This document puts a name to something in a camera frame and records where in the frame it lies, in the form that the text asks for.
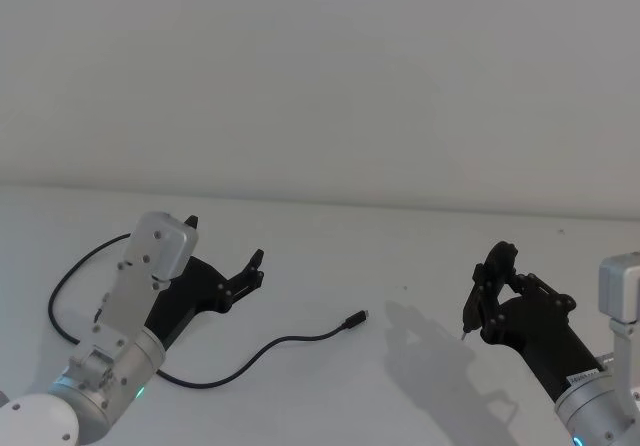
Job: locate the white table cloth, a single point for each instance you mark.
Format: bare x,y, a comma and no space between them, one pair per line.
320,276

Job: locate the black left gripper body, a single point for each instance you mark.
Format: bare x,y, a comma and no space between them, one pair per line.
187,296

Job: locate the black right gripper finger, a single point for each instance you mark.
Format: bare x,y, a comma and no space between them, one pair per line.
486,296
542,288

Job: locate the plain pale wall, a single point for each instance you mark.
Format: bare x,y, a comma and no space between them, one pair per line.
320,76

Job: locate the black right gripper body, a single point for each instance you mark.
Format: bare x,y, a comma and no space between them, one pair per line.
545,336

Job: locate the small black plug silver tip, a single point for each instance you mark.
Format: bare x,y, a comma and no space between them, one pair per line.
470,312

